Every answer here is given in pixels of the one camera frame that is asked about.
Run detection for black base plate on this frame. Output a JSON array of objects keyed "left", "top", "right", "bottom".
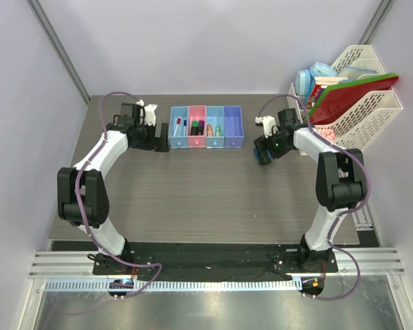
[{"left": 85, "top": 242, "right": 338, "bottom": 282}]

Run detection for pink plastic drawer box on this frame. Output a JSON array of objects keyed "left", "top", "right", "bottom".
[{"left": 188, "top": 105, "right": 207, "bottom": 148}]

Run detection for white mesh file organizer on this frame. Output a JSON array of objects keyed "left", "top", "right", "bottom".
[{"left": 288, "top": 45, "right": 403, "bottom": 151}]

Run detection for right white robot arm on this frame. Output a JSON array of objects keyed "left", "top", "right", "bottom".
[{"left": 156, "top": 109, "right": 368, "bottom": 281}]

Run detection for purple capped black highlighter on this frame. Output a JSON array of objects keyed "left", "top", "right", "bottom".
[{"left": 198, "top": 120, "right": 205, "bottom": 135}]

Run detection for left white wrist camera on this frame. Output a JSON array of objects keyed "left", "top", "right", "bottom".
[{"left": 136, "top": 100, "right": 158, "bottom": 127}]

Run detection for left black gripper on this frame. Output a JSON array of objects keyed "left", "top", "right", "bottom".
[{"left": 131, "top": 121, "right": 169, "bottom": 153}]

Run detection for green capped black highlighter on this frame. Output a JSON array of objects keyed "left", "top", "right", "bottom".
[{"left": 190, "top": 120, "right": 198, "bottom": 136}]

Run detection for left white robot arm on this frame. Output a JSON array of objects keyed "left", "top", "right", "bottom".
[{"left": 57, "top": 100, "right": 158, "bottom": 274}]

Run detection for white slotted cable duct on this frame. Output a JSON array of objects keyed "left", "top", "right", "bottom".
[{"left": 44, "top": 278, "right": 302, "bottom": 293}]

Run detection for purple plastic drawer box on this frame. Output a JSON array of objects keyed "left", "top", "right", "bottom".
[{"left": 224, "top": 106, "right": 244, "bottom": 149}]

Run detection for light blue drawer box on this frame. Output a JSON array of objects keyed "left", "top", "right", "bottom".
[
  {"left": 168, "top": 106, "right": 189, "bottom": 149},
  {"left": 206, "top": 106, "right": 224, "bottom": 149}
]

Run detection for red plastic folder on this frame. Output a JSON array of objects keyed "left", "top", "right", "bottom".
[{"left": 308, "top": 76, "right": 400, "bottom": 126}]

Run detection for blue round tape dispenser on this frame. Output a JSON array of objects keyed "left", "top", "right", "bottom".
[{"left": 253, "top": 147, "right": 273, "bottom": 166}]

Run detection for pink eraser box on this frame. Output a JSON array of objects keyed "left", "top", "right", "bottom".
[{"left": 318, "top": 128, "right": 336, "bottom": 142}]

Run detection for stack of books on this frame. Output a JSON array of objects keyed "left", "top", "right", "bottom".
[{"left": 304, "top": 76, "right": 348, "bottom": 110}]

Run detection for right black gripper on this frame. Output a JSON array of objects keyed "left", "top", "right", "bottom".
[{"left": 254, "top": 127, "right": 292, "bottom": 165}]

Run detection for blue headphones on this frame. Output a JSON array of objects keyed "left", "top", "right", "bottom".
[{"left": 294, "top": 62, "right": 337, "bottom": 96}]

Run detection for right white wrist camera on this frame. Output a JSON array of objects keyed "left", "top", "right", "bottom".
[{"left": 255, "top": 115, "right": 280, "bottom": 139}]

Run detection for aluminium rail frame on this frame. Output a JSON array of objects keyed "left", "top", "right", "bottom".
[{"left": 30, "top": 202, "right": 413, "bottom": 329}]

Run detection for red whiteboard marker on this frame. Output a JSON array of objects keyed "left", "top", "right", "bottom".
[{"left": 173, "top": 117, "right": 182, "bottom": 137}]

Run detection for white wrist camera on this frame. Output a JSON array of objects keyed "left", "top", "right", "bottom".
[
  {"left": 255, "top": 115, "right": 280, "bottom": 139},
  {"left": 136, "top": 100, "right": 158, "bottom": 127}
]

